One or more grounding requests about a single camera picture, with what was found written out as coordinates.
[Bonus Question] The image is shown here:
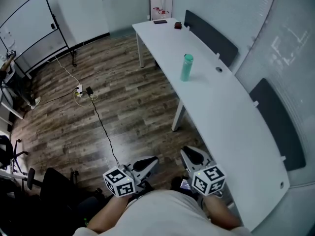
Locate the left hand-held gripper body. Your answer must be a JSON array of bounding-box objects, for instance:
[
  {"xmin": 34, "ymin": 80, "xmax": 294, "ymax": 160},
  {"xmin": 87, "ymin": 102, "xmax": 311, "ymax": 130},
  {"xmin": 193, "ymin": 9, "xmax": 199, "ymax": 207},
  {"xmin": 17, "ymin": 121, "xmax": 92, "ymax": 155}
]
[{"xmin": 102, "ymin": 163, "xmax": 153, "ymax": 198}]

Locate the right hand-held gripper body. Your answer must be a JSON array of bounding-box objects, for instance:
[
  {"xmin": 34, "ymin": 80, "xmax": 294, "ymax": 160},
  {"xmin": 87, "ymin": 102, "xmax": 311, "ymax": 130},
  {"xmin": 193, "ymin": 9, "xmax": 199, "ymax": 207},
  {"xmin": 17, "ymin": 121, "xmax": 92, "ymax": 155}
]
[{"xmin": 186, "ymin": 158, "xmax": 226, "ymax": 196}]

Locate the teal water bottle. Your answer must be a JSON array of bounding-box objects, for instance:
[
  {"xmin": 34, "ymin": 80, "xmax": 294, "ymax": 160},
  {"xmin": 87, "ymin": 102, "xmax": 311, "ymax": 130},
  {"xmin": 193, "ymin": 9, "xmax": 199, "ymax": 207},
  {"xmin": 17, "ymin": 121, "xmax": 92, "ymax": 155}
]
[{"xmin": 180, "ymin": 61, "xmax": 193, "ymax": 82}]

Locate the person's right forearm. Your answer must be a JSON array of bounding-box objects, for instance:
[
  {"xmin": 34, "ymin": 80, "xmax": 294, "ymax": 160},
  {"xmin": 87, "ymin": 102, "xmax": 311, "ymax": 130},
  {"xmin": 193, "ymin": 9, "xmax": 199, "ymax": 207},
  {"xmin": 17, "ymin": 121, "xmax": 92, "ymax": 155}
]
[{"xmin": 203, "ymin": 194, "xmax": 243, "ymax": 231}]

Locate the person's left forearm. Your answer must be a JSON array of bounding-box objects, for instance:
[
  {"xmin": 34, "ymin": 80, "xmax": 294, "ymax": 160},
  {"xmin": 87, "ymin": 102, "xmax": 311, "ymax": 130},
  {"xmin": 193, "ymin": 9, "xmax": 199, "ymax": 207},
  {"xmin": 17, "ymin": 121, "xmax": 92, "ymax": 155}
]
[{"xmin": 86, "ymin": 193, "xmax": 131, "ymax": 235}]

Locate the small black display device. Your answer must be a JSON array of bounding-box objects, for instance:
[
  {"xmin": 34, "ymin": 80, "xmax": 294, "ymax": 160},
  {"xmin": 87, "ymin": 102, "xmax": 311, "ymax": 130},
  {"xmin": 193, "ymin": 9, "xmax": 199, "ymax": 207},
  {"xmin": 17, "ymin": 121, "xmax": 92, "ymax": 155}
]
[{"xmin": 179, "ymin": 178, "xmax": 195, "ymax": 191}]

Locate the white table leg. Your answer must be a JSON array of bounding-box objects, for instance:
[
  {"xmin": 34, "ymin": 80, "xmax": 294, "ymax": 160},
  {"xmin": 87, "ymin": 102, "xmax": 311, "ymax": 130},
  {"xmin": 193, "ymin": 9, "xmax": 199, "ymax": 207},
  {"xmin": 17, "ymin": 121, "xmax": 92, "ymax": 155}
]
[
  {"xmin": 171, "ymin": 101, "xmax": 186, "ymax": 132},
  {"xmin": 135, "ymin": 32, "xmax": 145, "ymax": 68}
]

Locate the person's white t-shirt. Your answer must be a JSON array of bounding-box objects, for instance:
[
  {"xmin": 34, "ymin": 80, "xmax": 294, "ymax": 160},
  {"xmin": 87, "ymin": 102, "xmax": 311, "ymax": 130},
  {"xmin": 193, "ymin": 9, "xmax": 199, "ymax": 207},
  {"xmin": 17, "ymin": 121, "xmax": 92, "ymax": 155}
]
[{"xmin": 73, "ymin": 189, "xmax": 252, "ymax": 236}]

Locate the black office chair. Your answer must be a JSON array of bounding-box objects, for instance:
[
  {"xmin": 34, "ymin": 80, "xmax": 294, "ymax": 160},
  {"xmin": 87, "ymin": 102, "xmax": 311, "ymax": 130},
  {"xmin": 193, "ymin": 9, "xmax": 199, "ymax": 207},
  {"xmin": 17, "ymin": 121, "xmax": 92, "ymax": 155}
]
[{"xmin": 27, "ymin": 167, "xmax": 111, "ymax": 236}]

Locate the dark desk partition panel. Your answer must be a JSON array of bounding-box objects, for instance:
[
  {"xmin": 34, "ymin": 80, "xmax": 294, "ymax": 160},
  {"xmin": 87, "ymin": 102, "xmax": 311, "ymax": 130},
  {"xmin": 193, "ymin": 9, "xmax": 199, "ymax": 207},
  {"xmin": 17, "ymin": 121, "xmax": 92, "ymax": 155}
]
[
  {"xmin": 249, "ymin": 78, "xmax": 307, "ymax": 172},
  {"xmin": 184, "ymin": 9, "xmax": 239, "ymax": 68}
]

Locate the black chair with star base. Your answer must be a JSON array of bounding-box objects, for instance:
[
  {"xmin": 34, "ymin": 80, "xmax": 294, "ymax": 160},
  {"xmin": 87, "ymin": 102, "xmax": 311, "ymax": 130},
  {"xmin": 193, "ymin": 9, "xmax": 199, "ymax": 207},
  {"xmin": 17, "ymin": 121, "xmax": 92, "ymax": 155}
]
[{"xmin": 0, "ymin": 135, "xmax": 29, "ymax": 174}]

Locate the white shelf unit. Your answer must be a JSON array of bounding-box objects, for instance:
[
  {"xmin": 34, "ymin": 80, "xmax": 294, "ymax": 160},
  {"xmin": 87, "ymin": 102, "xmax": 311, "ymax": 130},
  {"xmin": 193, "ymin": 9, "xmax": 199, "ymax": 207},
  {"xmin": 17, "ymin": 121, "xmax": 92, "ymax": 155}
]
[{"xmin": 0, "ymin": 87, "xmax": 24, "ymax": 132}]

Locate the whiteboard on black stand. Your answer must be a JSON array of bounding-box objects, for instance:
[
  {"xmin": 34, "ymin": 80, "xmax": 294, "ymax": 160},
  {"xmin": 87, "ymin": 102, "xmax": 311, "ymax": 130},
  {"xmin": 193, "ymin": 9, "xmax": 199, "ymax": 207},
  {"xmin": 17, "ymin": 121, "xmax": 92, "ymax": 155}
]
[{"xmin": 0, "ymin": 0, "xmax": 77, "ymax": 75}]

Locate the long black floor cable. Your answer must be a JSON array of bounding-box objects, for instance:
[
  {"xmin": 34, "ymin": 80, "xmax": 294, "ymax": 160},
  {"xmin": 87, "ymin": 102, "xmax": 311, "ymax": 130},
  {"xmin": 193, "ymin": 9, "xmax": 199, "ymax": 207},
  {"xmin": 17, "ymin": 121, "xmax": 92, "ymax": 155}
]
[{"xmin": 91, "ymin": 94, "xmax": 121, "ymax": 167}]

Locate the yellow cable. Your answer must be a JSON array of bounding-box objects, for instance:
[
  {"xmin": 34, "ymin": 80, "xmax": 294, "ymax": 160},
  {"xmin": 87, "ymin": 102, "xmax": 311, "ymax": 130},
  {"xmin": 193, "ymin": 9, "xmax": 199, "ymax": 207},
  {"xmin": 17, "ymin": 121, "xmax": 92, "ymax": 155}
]
[{"xmin": 73, "ymin": 91, "xmax": 98, "ymax": 107}]

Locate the thin black cable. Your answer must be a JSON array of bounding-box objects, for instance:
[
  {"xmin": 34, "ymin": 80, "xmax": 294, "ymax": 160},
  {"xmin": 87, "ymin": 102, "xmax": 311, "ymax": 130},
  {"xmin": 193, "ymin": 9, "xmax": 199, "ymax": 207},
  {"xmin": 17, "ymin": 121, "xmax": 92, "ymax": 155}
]
[{"xmin": 35, "ymin": 88, "xmax": 78, "ymax": 105}]

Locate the white cable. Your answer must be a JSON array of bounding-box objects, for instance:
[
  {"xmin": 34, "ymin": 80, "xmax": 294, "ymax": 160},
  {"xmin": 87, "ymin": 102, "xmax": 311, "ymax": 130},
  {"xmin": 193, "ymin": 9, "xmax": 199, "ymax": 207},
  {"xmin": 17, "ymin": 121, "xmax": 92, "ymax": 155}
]
[{"xmin": 53, "ymin": 55, "xmax": 82, "ymax": 87}]

